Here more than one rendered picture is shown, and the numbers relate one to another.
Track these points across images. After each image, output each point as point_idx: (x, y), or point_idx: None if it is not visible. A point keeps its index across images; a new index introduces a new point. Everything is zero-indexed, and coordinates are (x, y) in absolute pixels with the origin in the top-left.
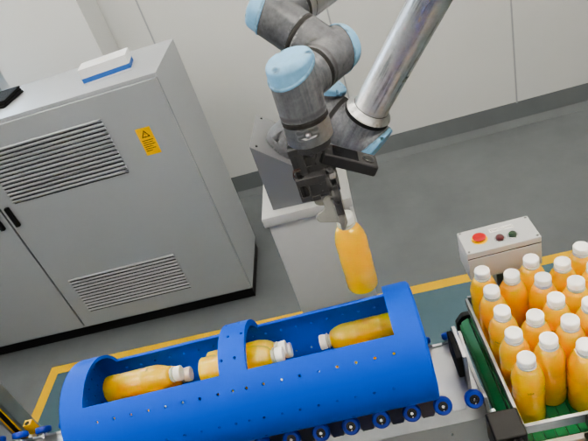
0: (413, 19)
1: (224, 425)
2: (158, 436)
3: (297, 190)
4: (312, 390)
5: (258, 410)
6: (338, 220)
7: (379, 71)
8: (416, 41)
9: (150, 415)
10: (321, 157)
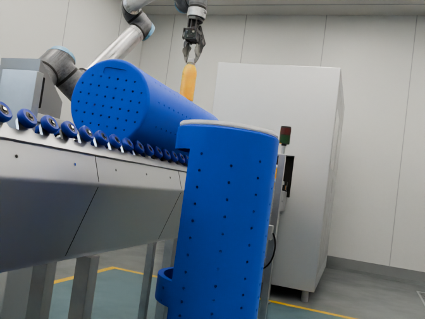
0: (129, 40)
1: (191, 118)
2: (176, 107)
3: (49, 104)
4: (207, 119)
5: (198, 118)
6: (198, 56)
7: (109, 56)
8: (128, 50)
9: (171, 93)
10: (198, 26)
